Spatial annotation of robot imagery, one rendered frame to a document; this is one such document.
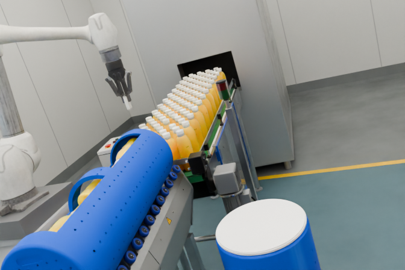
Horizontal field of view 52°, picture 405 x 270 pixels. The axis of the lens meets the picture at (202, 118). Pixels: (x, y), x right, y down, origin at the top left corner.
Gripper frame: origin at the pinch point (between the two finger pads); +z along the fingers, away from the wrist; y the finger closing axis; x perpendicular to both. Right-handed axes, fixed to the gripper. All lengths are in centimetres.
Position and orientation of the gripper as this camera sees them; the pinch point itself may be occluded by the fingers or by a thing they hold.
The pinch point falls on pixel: (127, 102)
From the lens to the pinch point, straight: 194.9
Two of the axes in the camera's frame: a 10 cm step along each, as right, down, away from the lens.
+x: -1.8, 3.3, -9.3
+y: -9.4, 2.1, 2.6
